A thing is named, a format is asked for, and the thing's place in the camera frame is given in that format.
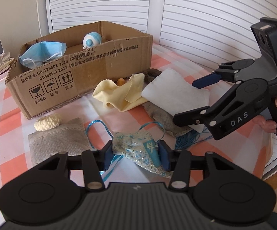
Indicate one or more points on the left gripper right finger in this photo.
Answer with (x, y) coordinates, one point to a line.
(178, 162)

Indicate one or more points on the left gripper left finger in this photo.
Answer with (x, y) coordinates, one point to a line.
(93, 162)

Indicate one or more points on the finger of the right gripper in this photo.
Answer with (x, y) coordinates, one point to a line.
(193, 117)
(207, 80)

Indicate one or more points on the white cloth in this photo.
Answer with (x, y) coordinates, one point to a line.
(170, 92)

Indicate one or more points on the blue floral sachet pouch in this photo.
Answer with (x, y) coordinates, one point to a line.
(139, 147)

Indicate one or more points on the yellow microfiber cloth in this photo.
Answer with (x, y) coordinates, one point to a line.
(123, 98)

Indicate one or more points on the small orange pacifier nipple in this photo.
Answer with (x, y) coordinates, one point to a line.
(121, 81)

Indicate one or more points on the person's right hand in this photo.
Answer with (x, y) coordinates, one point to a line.
(267, 118)

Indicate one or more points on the grey sachet bag right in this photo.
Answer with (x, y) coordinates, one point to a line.
(165, 119)

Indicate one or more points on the grey sachet bag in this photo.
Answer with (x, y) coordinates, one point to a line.
(69, 137)
(165, 119)

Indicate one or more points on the grey sachet bag left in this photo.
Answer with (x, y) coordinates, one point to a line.
(69, 137)

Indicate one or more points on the brown scrunchie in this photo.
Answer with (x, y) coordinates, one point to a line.
(150, 75)

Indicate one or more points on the cream knitted scrunchie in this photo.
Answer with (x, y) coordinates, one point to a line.
(48, 122)

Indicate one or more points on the checkered pink white tablecloth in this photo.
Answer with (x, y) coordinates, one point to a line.
(250, 146)

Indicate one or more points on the brown cardboard box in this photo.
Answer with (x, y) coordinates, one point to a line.
(123, 51)

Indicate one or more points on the blue white round toy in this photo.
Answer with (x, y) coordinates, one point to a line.
(91, 40)

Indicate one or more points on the blue face mask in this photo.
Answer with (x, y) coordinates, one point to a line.
(41, 53)

